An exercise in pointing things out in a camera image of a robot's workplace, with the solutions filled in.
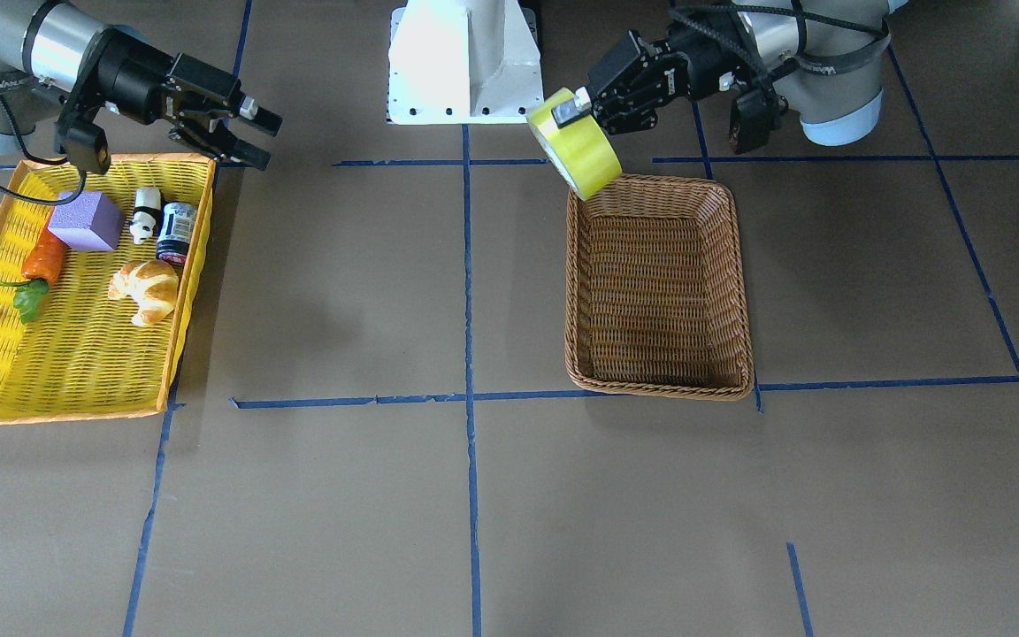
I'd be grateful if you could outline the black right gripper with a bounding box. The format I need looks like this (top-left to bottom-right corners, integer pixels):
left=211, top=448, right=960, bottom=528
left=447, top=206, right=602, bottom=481
left=76, top=28, right=283, bottom=171

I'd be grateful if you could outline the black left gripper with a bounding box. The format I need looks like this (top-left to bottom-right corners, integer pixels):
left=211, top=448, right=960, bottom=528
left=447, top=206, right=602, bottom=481
left=550, top=21, right=740, bottom=134

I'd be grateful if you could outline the orange toy carrot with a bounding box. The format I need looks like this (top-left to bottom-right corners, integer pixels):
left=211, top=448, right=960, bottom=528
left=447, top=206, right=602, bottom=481
left=0, top=228, right=68, bottom=324

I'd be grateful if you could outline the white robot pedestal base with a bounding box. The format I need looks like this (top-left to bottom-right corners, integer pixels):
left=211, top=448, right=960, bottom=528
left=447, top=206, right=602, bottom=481
left=386, top=1, right=545, bottom=126

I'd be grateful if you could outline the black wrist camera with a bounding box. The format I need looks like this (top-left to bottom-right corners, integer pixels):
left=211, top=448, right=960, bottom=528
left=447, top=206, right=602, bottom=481
left=54, top=104, right=111, bottom=176
left=728, top=86, right=784, bottom=156

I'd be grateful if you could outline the yellow woven plastic basket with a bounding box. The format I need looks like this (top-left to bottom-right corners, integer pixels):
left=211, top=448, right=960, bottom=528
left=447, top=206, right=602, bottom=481
left=0, top=153, right=216, bottom=425

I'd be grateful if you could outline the toy croissant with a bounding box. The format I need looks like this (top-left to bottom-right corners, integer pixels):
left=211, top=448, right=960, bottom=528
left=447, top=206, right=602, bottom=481
left=106, top=259, right=180, bottom=327

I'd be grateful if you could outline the brown wicker basket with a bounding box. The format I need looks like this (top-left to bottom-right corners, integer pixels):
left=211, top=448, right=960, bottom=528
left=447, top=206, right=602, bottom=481
left=564, top=174, right=754, bottom=402

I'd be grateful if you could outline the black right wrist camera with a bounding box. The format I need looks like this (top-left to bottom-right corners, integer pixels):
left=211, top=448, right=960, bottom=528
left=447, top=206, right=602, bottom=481
left=54, top=104, right=111, bottom=176

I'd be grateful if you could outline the yellow-green tape roll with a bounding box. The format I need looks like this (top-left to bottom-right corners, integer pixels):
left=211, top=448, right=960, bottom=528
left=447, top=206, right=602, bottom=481
left=525, top=86, right=622, bottom=201

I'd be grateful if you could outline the toy panda figure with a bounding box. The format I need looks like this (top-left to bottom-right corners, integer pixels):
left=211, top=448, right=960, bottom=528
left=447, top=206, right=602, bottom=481
left=126, top=187, right=163, bottom=245

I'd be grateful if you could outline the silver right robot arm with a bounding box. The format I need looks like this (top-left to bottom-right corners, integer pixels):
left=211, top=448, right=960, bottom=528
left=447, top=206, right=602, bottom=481
left=0, top=1, right=282, bottom=174

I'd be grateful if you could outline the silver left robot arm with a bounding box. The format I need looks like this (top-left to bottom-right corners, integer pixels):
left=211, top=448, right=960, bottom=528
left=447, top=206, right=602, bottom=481
left=546, top=1, right=899, bottom=156

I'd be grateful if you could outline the purple foam cube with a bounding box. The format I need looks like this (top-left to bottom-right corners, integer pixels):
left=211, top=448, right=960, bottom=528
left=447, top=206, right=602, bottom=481
left=46, top=192, right=125, bottom=251

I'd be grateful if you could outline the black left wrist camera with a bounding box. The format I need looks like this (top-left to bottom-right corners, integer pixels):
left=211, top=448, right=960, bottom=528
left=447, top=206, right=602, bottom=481
left=728, top=86, right=784, bottom=156

